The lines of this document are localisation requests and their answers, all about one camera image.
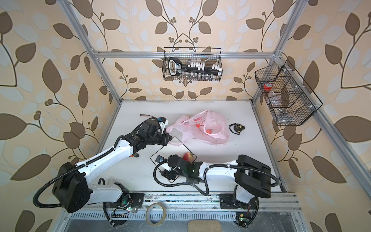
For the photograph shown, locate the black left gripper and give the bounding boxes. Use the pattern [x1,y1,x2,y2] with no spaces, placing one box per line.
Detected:
[145,130,174,146]

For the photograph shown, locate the black wire back basket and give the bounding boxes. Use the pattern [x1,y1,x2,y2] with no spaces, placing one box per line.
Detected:
[162,47,223,82]

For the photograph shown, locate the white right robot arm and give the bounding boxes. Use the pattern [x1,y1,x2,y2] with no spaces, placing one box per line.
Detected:
[153,155,281,207]

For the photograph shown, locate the white square board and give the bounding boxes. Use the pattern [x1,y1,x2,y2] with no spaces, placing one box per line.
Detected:
[150,144,200,184]

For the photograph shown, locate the pink plastic bag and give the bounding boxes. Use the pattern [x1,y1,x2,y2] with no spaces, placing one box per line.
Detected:
[166,110,230,146]

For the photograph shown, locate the black yellow tape measure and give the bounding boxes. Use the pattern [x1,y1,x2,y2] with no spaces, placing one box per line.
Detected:
[229,123,245,135]

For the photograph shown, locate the black pliers red handles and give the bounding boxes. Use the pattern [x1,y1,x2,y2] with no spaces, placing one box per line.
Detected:
[130,153,139,158]

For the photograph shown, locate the brown pad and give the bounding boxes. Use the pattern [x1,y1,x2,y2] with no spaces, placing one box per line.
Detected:
[187,220,222,232]

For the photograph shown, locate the tape roll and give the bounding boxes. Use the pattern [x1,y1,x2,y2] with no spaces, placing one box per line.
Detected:
[145,203,167,226]

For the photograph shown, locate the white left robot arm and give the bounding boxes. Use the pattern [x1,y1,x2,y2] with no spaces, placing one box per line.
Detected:
[32,117,172,213]

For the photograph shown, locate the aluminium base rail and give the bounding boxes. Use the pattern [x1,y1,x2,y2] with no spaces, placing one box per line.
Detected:
[72,190,302,212]

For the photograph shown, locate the black wire side basket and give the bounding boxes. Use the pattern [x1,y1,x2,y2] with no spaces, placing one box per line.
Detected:
[255,61,323,126]

